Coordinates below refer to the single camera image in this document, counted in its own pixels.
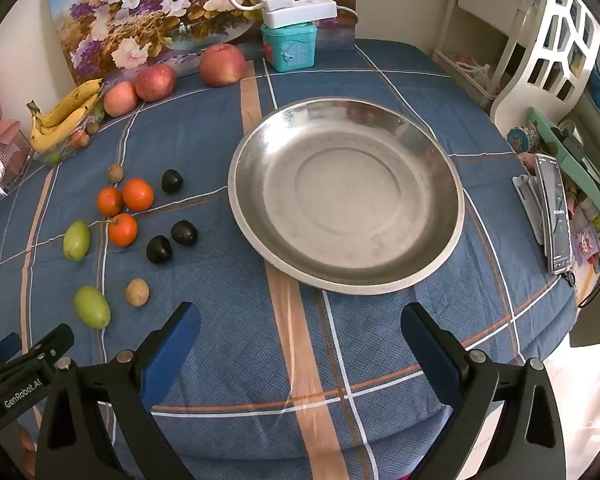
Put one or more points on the green jujube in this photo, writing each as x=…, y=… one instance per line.
x=92, y=307
x=76, y=240

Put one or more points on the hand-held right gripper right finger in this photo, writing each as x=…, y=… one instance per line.
x=430, y=355

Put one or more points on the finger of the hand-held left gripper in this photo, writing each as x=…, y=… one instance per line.
x=1, y=349
x=55, y=344

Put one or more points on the patterned tape roll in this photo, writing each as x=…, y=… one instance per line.
x=522, y=137

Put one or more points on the large red apple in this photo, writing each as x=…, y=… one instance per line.
x=222, y=65

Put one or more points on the stainless steel plate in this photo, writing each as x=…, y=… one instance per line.
x=350, y=195

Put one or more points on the orange tangerine with stem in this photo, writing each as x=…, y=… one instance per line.
x=123, y=231

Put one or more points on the flower painting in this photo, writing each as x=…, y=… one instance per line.
x=130, y=10

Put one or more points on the pink apple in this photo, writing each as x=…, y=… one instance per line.
x=120, y=98

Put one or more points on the dark plum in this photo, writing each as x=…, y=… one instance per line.
x=184, y=233
x=159, y=249
x=172, y=180

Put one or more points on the green desk board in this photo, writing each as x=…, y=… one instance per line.
x=575, y=160

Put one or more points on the teal house-shaped box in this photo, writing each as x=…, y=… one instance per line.
x=289, y=47

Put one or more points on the yellow banana bunch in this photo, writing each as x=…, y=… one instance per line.
x=55, y=130

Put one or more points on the clear plastic fruit bag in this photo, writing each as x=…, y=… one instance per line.
x=75, y=147

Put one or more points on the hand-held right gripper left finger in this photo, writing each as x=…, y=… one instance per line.
x=172, y=350

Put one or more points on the white phone stand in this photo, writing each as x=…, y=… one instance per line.
x=525, y=195

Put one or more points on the pink bouquet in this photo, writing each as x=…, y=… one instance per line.
x=0, y=130

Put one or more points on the black smartphone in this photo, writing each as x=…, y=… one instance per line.
x=555, y=210

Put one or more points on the blue plaid tablecloth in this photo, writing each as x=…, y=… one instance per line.
x=300, y=360

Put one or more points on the white plastic bag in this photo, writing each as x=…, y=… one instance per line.
x=475, y=69

